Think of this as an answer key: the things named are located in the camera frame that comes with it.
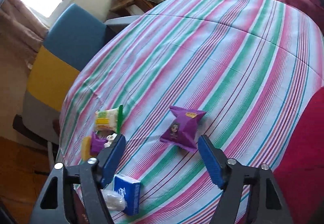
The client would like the clear plastic wad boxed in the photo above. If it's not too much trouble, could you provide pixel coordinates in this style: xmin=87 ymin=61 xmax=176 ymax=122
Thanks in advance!
xmin=101 ymin=189 xmax=126 ymax=210

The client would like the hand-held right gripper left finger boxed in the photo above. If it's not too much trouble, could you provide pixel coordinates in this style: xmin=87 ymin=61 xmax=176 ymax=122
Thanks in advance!
xmin=30 ymin=134 xmax=126 ymax=224

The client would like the small yellow sponge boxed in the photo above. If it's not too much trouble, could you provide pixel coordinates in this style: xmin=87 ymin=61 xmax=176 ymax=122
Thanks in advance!
xmin=82 ymin=136 xmax=92 ymax=160

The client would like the plain purple snack packet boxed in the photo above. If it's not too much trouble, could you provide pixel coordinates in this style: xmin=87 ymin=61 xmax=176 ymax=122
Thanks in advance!
xmin=90 ymin=132 xmax=108 ymax=155

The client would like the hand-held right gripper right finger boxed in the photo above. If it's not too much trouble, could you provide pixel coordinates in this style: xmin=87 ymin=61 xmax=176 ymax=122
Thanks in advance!
xmin=198 ymin=135 xmax=294 ymax=224

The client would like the pink checked curtain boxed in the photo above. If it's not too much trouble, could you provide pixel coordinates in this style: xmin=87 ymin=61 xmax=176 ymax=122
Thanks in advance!
xmin=0 ymin=0 xmax=48 ymax=67

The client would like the grey yellow blue chair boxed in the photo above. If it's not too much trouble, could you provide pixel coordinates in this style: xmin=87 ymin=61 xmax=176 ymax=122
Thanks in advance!
xmin=13 ymin=3 xmax=147 ymax=161

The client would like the red cloth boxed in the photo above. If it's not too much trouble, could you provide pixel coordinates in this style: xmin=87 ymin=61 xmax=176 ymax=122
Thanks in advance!
xmin=273 ymin=87 xmax=324 ymax=224

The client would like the purple figure-print snack packet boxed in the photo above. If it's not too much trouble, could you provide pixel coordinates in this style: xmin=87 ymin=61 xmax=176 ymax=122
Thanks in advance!
xmin=159 ymin=106 xmax=207 ymax=157

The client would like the blue tissue pack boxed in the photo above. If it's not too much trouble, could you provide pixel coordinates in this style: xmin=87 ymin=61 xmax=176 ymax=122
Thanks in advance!
xmin=113 ymin=174 xmax=142 ymax=216

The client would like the green yellow snack packet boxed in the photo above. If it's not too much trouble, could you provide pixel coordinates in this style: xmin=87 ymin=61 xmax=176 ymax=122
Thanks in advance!
xmin=95 ymin=105 xmax=124 ymax=134

